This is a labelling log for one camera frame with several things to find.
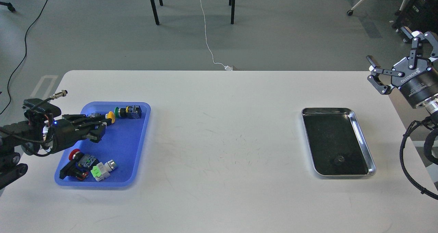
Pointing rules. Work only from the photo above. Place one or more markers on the black equipment cart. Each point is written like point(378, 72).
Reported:
point(418, 15)

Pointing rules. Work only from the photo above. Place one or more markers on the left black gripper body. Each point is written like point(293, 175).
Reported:
point(65, 135)

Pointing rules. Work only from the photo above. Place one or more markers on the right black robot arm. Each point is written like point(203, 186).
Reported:
point(424, 45)

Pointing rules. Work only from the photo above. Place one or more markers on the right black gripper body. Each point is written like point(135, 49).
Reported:
point(419, 84)

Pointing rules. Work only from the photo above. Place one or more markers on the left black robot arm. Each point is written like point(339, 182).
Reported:
point(41, 130)

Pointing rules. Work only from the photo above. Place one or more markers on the red emergency stop button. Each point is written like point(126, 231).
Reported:
point(79, 165)

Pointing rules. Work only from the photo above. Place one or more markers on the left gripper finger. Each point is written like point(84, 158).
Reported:
point(92, 132)
point(82, 119)

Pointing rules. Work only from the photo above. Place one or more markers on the green white selector switch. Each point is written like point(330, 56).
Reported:
point(102, 171)

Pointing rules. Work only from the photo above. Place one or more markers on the blue plastic tray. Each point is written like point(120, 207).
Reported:
point(122, 142)

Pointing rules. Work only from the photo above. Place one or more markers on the black table leg right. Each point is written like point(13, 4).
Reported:
point(231, 3)

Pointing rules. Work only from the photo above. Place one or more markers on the green push button switch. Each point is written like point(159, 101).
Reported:
point(128, 112)

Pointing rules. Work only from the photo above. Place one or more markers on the silver metal tray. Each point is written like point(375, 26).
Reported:
point(335, 131)

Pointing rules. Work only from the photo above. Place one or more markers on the yellow push button switch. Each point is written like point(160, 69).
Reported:
point(109, 115)

